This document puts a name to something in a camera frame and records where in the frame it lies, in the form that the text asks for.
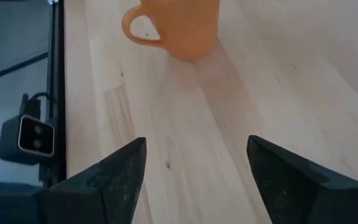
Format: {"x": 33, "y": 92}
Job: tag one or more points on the black table edge rail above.
{"x": 59, "y": 93}

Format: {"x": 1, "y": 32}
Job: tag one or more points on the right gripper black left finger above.
{"x": 117, "y": 186}

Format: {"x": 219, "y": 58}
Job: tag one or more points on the orange mug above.
{"x": 185, "y": 28}

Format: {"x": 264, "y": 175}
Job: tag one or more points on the black camera box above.
{"x": 11, "y": 140}

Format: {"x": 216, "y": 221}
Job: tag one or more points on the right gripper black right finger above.
{"x": 278, "y": 186}

